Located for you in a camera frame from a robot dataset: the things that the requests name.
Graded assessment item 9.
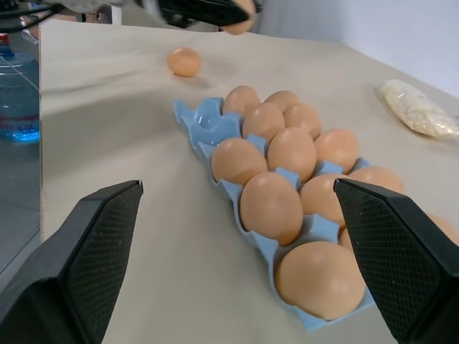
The clear bag of white grains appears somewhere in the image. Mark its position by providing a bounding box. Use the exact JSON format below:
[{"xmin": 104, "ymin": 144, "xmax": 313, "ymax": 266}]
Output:
[{"xmin": 377, "ymin": 78, "xmax": 459, "ymax": 139}]

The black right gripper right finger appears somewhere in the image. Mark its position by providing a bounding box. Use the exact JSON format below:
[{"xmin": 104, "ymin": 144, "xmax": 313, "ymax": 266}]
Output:
[{"xmin": 333, "ymin": 177, "xmax": 459, "ymax": 344}]

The blue water jug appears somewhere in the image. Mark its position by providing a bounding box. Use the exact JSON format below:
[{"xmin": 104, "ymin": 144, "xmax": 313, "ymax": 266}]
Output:
[{"xmin": 0, "ymin": 32, "xmax": 41, "ymax": 144}]

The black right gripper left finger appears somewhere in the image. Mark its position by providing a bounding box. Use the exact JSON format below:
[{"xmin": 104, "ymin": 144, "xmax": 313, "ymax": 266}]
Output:
[{"xmin": 0, "ymin": 179, "xmax": 145, "ymax": 344}]

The brown egg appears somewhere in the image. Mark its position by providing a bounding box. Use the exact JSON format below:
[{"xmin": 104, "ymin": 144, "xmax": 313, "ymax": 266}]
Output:
[
  {"xmin": 338, "ymin": 226, "xmax": 356, "ymax": 253},
  {"xmin": 263, "ymin": 90, "xmax": 302, "ymax": 113},
  {"xmin": 222, "ymin": 0, "xmax": 257, "ymax": 36},
  {"xmin": 346, "ymin": 166, "xmax": 406, "ymax": 195},
  {"xmin": 210, "ymin": 137, "xmax": 269, "ymax": 186},
  {"xmin": 166, "ymin": 47, "xmax": 202, "ymax": 77},
  {"xmin": 239, "ymin": 171, "xmax": 305, "ymax": 247},
  {"xmin": 222, "ymin": 85, "xmax": 261, "ymax": 118},
  {"xmin": 274, "ymin": 241, "xmax": 367, "ymax": 321},
  {"xmin": 283, "ymin": 103, "xmax": 323, "ymax": 141},
  {"xmin": 313, "ymin": 128, "xmax": 360, "ymax": 176},
  {"xmin": 299, "ymin": 173, "xmax": 347, "ymax": 227},
  {"xmin": 242, "ymin": 102, "xmax": 286, "ymax": 143},
  {"xmin": 266, "ymin": 126, "xmax": 318, "ymax": 183}
]

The blue egg tray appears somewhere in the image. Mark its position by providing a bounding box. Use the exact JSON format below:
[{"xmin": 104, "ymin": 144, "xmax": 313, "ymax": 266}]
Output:
[{"xmin": 173, "ymin": 98, "xmax": 377, "ymax": 330}]

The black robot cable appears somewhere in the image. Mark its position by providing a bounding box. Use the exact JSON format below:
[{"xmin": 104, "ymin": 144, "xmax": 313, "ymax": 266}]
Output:
[{"xmin": 0, "ymin": 2, "xmax": 55, "ymax": 34}]

